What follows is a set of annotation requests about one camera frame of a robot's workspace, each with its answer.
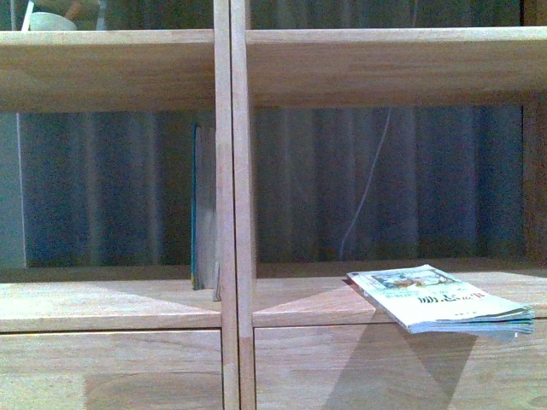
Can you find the white paperback book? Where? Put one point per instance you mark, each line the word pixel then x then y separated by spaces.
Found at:
pixel 426 299

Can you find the teal upright book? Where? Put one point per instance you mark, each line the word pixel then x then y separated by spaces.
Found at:
pixel 205 265

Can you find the dark pleated curtain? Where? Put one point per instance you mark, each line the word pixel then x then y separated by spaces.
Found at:
pixel 350 184

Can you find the white bowl on shelf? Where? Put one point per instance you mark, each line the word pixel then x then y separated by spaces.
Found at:
pixel 50 22

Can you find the wooden bookshelf unit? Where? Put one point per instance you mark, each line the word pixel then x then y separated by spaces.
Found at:
pixel 288 336

